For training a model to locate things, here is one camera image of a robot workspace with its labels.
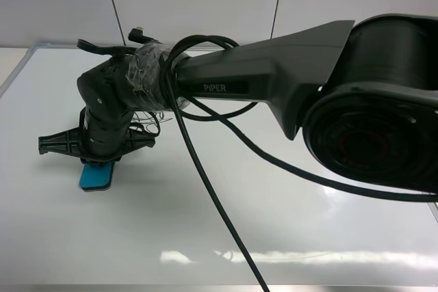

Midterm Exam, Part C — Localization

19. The blue felt whiteboard eraser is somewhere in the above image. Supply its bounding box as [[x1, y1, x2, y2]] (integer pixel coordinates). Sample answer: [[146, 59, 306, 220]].
[[79, 162, 115, 191]]

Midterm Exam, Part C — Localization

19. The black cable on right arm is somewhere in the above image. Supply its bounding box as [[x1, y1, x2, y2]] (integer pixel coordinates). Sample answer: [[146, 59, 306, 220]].
[[127, 25, 438, 292]]

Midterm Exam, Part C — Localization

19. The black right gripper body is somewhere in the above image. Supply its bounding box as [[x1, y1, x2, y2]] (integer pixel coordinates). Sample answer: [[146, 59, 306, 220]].
[[38, 107, 156, 164]]

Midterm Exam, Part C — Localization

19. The black marker scribble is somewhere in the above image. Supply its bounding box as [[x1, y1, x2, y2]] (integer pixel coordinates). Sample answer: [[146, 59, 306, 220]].
[[129, 111, 172, 137]]

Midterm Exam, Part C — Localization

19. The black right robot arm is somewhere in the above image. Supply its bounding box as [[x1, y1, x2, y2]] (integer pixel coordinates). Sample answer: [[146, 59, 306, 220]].
[[38, 14, 437, 202]]

